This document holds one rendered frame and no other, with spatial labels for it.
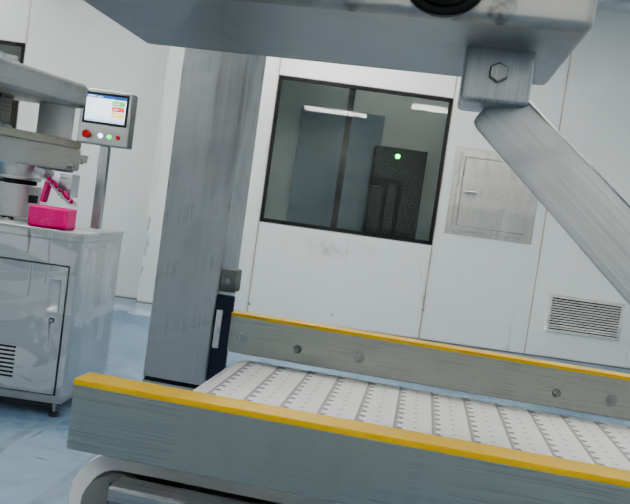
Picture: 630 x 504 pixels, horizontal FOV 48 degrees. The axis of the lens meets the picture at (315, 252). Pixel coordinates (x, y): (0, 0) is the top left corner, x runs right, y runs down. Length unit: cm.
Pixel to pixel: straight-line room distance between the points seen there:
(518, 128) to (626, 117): 580
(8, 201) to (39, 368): 75
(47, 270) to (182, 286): 239
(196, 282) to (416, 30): 38
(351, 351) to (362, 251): 504
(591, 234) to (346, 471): 14
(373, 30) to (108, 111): 306
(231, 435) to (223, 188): 33
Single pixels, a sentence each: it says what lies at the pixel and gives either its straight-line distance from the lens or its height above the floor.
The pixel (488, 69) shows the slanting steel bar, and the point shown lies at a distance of 32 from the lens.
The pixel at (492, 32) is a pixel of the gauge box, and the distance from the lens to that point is 30.
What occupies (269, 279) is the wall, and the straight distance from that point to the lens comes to 565.
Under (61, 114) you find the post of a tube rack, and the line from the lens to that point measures 60.
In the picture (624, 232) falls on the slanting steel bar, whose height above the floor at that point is 97.
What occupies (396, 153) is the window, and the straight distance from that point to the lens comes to 566.
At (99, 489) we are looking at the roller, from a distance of 38.
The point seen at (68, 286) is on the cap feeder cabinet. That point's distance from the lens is 299.
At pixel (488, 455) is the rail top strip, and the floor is 87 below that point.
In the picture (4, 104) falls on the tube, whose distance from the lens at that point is 60.
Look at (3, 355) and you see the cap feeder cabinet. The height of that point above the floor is 23.
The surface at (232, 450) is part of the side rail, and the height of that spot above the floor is 85.
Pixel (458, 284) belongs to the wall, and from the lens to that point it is 573.
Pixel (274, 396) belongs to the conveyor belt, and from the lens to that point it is 50.
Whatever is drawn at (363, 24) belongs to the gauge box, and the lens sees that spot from 31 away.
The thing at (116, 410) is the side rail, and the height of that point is 86.
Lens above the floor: 96
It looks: 3 degrees down
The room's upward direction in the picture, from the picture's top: 8 degrees clockwise
